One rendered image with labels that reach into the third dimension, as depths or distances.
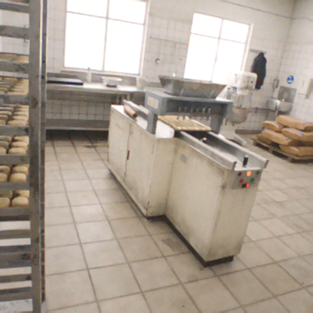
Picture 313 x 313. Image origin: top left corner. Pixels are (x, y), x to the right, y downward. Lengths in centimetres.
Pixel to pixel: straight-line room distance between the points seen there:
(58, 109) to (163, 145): 321
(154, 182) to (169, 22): 380
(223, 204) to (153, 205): 80
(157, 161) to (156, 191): 30
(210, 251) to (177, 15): 452
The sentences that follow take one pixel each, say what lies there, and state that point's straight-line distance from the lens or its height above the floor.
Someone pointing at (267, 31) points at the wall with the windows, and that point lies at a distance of 711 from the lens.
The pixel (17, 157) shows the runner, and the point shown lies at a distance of 98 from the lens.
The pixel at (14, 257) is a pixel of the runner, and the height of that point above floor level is 78.
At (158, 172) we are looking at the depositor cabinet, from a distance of 258.
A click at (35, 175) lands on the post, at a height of 110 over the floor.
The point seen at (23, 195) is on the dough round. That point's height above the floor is 97.
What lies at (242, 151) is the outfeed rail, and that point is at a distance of 234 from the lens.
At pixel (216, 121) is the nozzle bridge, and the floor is 96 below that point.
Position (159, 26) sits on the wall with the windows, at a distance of 575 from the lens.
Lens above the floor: 149
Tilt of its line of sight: 19 degrees down
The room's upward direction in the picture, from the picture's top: 8 degrees clockwise
